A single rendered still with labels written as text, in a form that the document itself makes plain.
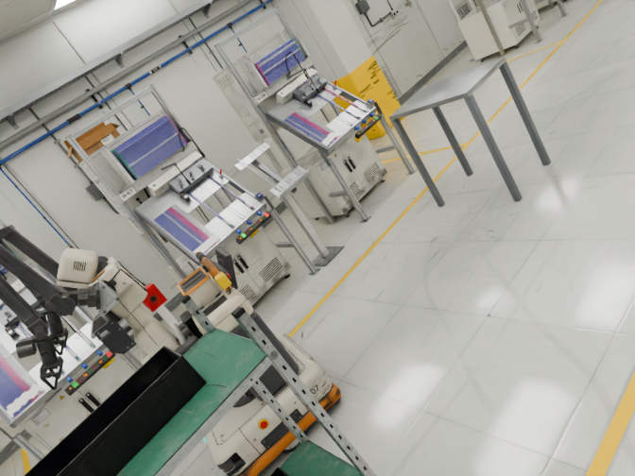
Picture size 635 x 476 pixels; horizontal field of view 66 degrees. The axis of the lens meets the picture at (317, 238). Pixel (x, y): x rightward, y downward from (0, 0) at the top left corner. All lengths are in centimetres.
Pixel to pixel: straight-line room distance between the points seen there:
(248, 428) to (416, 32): 682
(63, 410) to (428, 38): 699
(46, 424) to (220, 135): 351
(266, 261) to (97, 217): 199
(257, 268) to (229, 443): 192
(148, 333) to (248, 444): 69
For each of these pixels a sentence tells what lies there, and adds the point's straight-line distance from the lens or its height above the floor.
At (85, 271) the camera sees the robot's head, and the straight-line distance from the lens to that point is 235.
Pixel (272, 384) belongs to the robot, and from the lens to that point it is 247.
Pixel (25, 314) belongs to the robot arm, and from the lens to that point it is 227.
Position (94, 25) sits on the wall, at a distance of 585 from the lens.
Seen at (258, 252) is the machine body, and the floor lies 36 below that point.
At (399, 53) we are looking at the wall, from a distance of 788.
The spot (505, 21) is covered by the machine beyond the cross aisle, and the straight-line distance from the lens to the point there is 707.
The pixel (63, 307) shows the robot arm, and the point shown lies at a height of 123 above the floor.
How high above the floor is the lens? 158
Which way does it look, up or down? 20 degrees down
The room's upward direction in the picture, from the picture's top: 34 degrees counter-clockwise
